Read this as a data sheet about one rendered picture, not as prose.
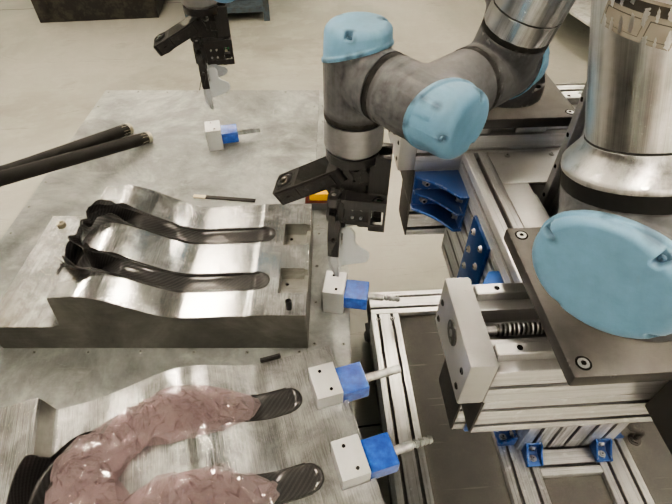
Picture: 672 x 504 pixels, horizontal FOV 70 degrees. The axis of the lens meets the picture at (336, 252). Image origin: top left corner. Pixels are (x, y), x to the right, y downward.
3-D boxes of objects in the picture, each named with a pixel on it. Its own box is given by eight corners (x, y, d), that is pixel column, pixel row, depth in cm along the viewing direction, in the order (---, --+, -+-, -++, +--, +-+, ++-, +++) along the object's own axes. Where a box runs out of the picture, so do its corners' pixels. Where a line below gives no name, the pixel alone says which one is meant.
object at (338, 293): (399, 297, 85) (402, 278, 82) (397, 320, 82) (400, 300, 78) (327, 290, 87) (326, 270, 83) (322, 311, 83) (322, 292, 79)
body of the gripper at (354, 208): (383, 237, 67) (391, 167, 58) (322, 231, 67) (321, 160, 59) (386, 202, 72) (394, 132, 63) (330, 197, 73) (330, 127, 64)
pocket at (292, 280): (309, 282, 81) (308, 268, 78) (307, 307, 77) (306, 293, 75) (282, 282, 81) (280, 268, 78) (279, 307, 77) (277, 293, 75)
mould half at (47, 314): (313, 237, 96) (310, 184, 87) (308, 348, 78) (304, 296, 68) (65, 238, 96) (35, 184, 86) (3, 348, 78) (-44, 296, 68)
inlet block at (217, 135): (259, 133, 123) (257, 115, 119) (262, 144, 120) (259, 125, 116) (208, 140, 121) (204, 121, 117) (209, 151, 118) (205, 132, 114)
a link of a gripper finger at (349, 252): (365, 289, 71) (371, 233, 66) (326, 284, 71) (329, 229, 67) (367, 278, 73) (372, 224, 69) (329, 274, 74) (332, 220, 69)
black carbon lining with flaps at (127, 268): (277, 233, 87) (272, 192, 80) (269, 303, 76) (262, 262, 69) (87, 233, 87) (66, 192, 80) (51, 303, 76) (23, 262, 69)
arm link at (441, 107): (522, 67, 46) (435, 32, 52) (449, 105, 41) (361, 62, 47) (501, 136, 52) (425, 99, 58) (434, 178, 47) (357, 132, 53)
